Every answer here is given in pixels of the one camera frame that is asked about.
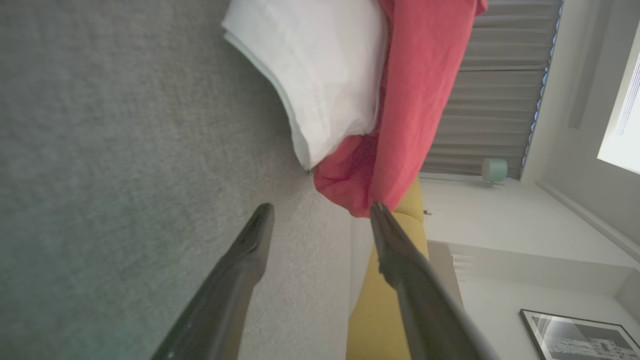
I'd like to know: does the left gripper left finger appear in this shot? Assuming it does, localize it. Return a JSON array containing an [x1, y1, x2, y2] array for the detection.
[[150, 202, 275, 360]]

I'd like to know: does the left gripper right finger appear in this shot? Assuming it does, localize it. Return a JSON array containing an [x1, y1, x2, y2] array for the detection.
[[370, 202, 501, 360]]

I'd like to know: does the grey pleated curtain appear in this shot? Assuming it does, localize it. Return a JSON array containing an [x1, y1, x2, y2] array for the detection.
[[420, 0, 564, 180]]

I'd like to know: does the large grey sofa seat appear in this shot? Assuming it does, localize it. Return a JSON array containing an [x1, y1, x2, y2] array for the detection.
[[0, 0, 354, 360]]

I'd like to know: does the white cloth piece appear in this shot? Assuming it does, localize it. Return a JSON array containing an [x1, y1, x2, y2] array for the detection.
[[221, 0, 390, 171]]

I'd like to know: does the red shirt striped white trim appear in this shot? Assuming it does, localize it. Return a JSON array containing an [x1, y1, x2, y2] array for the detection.
[[313, 0, 489, 219]]

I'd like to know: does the black framed picture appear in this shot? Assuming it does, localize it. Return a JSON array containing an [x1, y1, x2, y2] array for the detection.
[[519, 309, 640, 360]]

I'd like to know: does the mint green table lamp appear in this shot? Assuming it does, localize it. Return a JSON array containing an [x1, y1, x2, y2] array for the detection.
[[481, 158, 509, 187]]

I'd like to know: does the bright window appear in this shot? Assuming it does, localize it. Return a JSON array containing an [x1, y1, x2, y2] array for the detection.
[[597, 20, 640, 176]]

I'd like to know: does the yellow upholstered backrest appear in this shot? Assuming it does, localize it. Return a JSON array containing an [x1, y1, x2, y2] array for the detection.
[[346, 177, 431, 360]]

